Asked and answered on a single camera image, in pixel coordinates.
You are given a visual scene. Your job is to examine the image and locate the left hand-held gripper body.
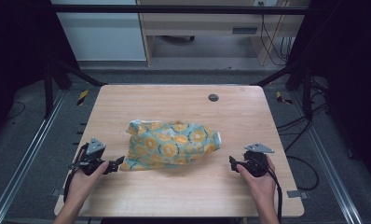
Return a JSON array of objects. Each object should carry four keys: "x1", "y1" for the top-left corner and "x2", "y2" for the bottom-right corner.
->
[{"x1": 69, "y1": 136, "x2": 117, "y2": 176}]

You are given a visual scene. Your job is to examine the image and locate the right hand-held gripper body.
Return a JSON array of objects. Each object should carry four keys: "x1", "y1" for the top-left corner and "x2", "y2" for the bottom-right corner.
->
[{"x1": 235, "y1": 142, "x2": 276, "y2": 178}]

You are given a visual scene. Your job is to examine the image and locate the teal cloth with orange rings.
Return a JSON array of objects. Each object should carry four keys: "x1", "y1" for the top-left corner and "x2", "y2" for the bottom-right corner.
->
[{"x1": 119, "y1": 119, "x2": 223, "y2": 173}]

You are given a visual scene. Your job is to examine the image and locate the person's right hand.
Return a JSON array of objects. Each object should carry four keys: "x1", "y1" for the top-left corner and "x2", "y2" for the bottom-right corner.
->
[{"x1": 236, "y1": 155, "x2": 277, "y2": 207}]

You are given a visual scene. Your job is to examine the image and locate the person's left hand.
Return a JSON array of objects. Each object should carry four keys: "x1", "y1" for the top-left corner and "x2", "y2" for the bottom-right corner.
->
[{"x1": 64, "y1": 160, "x2": 110, "y2": 207}]

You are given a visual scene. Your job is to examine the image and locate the yellow black striped tape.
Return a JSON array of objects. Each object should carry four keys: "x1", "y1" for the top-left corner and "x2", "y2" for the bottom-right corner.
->
[
  {"x1": 275, "y1": 91, "x2": 294, "y2": 105},
  {"x1": 76, "y1": 89, "x2": 89, "y2": 107}
]

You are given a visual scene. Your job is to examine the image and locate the black metal stand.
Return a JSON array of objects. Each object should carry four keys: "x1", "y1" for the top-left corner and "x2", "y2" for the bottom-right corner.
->
[
  {"x1": 43, "y1": 59, "x2": 108, "y2": 119},
  {"x1": 252, "y1": 60, "x2": 315, "y2": 121}
]

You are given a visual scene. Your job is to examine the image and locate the white cabinet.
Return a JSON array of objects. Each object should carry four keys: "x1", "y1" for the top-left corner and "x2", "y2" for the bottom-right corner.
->
[{"x1": 50, "y1": 0, "x2": 147, "y2": 62}]

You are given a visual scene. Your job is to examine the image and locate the dark curtain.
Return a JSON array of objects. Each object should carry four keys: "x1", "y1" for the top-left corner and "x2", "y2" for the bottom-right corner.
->
[
  {"x1": 0, "y1": 0, "x2": 80, "y2": 147},
  {"x1": 287, "y1": 0, "x2": 371, "y2": 188}
]

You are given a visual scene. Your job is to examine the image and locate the light wooden desk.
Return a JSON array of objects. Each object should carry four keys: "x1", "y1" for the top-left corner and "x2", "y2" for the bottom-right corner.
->
[{"x1": 136, "y1": 0, "x2": 310, "y2": 67}]

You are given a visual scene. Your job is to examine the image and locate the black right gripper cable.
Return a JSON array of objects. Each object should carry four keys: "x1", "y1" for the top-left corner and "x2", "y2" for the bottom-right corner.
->
[{"x1": 261, "y1": 155, "x2": 283, "y2": 224}]

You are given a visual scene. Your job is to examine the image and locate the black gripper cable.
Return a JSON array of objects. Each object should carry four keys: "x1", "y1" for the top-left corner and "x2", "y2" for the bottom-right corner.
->
[
  {"x1": 261, "y1": 155, "x2": 283, "y2": 224},
  {"x1": 62, "y1": 142, "x2": 90, "y2": 203}
]

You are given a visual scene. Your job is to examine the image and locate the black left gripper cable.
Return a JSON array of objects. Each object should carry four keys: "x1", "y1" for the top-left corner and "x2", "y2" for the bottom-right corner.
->
[{"x1": 62, "y1": 142, "x2": 90, "y2": 203}]

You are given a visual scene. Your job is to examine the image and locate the black floor cables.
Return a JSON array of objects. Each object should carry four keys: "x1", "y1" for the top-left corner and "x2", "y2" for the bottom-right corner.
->
[{"x1": 276, "y1": 76, "x2": 331, "y2": 192}]

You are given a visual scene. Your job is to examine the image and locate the aluminium floor rail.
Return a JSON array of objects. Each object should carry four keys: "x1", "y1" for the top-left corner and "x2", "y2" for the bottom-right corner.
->
[
  {"x1": 0, "y1": 90, "x2": 67, "y2": 224},
  {"x1": 290, "y1": 91, "x2": 364, "y2": 224}
]

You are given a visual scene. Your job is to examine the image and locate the black hanging desk cables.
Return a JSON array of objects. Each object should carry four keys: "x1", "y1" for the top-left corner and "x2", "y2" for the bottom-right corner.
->
[{"x1": 257, "y1": 0, "x2": 296, "y2": 67}]

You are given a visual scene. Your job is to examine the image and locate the black horizontal frame bar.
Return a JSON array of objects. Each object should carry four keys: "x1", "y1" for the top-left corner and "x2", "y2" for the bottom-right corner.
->
[{"x1": 49, "y1": 4, "x2": 312, "y2": 16}]

